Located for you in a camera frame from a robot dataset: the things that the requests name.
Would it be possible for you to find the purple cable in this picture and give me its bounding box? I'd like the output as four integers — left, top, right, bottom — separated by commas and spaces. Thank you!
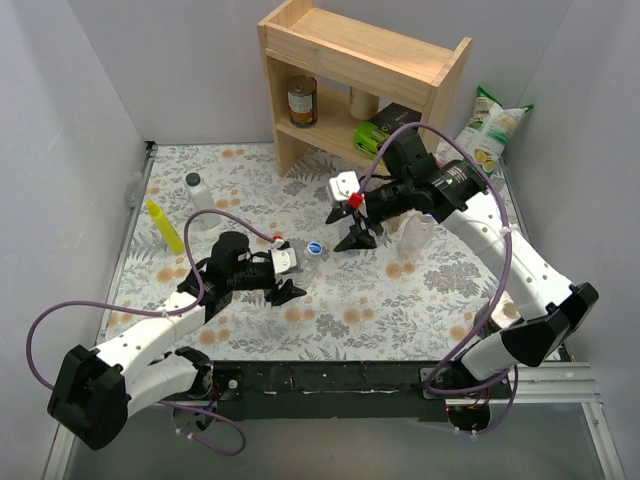
357, 122, 520, 435
25, 209, 284, 391

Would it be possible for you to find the green chips bag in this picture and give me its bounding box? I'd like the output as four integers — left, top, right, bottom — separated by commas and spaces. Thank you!
456, 86, 534, 176

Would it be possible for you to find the white bottle black cap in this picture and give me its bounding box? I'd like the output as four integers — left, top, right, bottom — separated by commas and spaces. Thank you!
185, 172, 221, 228

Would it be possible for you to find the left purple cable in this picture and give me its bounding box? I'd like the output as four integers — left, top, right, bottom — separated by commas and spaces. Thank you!
25, 209, 284, 391

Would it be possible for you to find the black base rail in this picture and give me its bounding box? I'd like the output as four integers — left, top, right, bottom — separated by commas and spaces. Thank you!
164, 360, 519, 434

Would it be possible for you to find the clear plastic bottle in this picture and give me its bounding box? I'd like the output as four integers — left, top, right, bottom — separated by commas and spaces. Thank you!
398, 213, 435, 261
293, 249, 322, 290

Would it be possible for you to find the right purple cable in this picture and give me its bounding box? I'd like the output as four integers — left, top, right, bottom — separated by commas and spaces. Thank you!
357, 122, 520, 435

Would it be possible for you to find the green and black box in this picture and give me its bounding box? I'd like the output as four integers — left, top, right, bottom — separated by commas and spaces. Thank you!
353, 103, 421, 159

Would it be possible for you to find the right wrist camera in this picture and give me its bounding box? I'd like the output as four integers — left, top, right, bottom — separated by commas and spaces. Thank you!
327, 171, 364, 208

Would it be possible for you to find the yellow squeeze bottle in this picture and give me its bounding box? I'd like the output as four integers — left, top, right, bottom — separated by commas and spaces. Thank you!
146, 199, 185, 255

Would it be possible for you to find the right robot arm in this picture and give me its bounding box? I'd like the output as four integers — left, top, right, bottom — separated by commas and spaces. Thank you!
326, 129, 599, 398

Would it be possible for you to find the aluminium frame rail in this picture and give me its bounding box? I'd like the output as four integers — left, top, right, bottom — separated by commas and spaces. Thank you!
45, 362, 624, 479

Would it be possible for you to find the white cup on shelf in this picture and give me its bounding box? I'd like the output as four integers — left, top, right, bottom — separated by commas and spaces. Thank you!
349, 87, 380, 121

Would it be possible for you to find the tin can on shelf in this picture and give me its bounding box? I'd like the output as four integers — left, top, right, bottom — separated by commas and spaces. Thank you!
287, 75, 317, 128

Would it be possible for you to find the wooden shelf unit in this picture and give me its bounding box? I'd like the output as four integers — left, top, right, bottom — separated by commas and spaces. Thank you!
257, 1, 472, 175

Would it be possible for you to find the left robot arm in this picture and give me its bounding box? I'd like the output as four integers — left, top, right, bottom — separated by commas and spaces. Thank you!
47, 232, 306, 450

